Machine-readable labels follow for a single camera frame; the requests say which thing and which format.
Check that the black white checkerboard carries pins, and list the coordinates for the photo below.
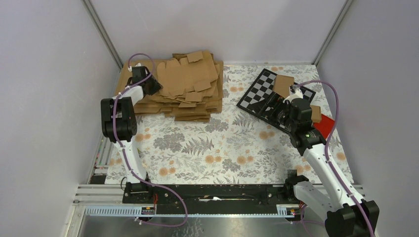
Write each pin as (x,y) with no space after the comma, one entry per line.
(258,101)

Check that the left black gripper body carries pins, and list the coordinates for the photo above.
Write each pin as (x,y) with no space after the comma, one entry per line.
(152,86)

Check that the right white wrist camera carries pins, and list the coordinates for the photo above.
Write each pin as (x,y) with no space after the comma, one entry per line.
(297,94)

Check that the folded cardboard box flat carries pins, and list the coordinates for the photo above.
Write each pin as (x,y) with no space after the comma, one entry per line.
(316,114)

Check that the floral table mat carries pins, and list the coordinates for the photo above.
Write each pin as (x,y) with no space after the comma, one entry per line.
(233,147)

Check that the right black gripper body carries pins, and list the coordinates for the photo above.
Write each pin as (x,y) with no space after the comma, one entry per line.
(281,111)

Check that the red box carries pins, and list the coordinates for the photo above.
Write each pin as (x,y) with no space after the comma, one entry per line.
(325,125)

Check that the grey cable duct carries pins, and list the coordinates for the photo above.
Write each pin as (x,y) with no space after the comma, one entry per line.
(158,211)

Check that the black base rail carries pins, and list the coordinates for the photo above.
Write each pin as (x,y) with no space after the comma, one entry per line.
(217,198)

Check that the folded cardboard box upright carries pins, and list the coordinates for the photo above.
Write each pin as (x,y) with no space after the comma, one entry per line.
(282,85)

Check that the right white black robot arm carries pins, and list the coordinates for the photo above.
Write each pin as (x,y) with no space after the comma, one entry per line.
(343,209)

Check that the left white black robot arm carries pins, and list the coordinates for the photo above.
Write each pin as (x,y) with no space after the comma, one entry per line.
(119,125)

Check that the stack of flat cardboard blanks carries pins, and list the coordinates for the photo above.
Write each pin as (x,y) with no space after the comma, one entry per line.
(192,86)

